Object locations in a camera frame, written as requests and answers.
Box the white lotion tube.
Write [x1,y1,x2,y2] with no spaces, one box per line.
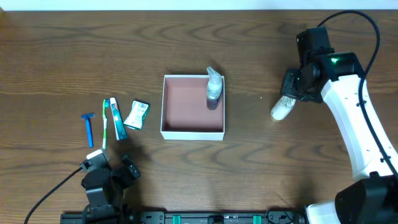
[270,96,296,121]

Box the blue disposable razor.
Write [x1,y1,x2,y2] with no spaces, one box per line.
[81,113,95,147]

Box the clear spray bottle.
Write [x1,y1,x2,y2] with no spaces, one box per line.
[206,67,223,110]

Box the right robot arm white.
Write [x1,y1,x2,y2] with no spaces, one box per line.
[279,52,397,223]

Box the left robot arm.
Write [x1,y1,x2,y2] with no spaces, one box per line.
[81,154,141,223]

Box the Colgate toothpaste tube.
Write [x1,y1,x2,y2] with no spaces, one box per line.
[109,97,128,141]

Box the green white soap packet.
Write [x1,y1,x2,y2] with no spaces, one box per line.
[124,100,150,130]

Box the green toothbrush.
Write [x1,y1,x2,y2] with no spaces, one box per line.
[102,99,110,150]

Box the white box with pink interior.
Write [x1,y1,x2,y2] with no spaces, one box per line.
[160,75,225,141]

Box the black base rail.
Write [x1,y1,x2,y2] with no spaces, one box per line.
[60,210,307,224]

